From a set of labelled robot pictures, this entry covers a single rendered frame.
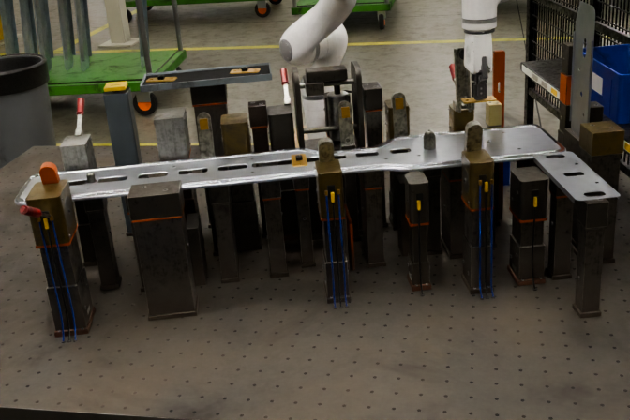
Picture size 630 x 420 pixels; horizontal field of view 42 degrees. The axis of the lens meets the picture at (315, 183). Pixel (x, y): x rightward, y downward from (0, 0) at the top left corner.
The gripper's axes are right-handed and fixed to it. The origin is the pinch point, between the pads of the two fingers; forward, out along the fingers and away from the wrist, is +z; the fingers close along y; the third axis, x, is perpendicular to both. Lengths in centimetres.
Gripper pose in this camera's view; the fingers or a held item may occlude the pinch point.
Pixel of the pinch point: (478, 89)
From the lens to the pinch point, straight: 212.0
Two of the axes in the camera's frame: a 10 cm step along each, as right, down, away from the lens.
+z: 0.7, 9.2, 3.8
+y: 0.9, 3.7, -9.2
